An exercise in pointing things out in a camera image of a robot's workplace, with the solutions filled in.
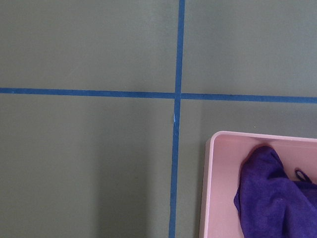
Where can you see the purple cloth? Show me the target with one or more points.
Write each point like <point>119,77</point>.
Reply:
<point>270,204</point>

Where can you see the pink plastic tray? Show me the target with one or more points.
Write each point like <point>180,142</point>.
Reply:
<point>225,152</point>

